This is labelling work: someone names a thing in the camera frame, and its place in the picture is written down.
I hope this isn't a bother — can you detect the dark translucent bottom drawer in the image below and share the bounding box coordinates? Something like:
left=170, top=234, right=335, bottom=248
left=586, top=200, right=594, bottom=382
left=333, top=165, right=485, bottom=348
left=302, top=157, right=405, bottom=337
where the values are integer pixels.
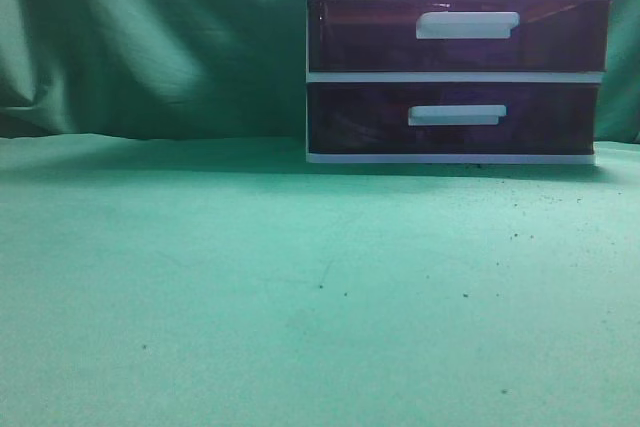
left=307, top=83, right=598, bottom=155

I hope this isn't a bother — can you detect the dark translucent drawer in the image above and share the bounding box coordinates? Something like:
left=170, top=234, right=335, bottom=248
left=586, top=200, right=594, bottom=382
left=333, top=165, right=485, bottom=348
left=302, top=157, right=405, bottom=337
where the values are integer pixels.
left=307, top=83, right=598, bottom=155
left=307, top=0, right=610, bottom=73

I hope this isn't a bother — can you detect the dark translucent middle drawer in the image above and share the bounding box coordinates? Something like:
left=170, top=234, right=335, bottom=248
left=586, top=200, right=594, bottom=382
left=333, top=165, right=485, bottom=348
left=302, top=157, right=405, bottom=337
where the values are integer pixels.
left=307, top=0, right=610, bottom=73

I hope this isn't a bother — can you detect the green cloth backdrop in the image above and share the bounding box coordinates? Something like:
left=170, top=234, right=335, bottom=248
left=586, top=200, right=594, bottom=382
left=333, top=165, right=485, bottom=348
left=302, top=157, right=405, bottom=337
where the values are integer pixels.
left=1, top=0, right=639, bottom=426

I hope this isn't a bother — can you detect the white plastic drawer cabinet frame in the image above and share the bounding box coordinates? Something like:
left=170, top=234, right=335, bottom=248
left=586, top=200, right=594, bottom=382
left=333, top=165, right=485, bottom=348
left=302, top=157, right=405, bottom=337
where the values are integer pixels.
left=306, top=0, right=611, bottom=164

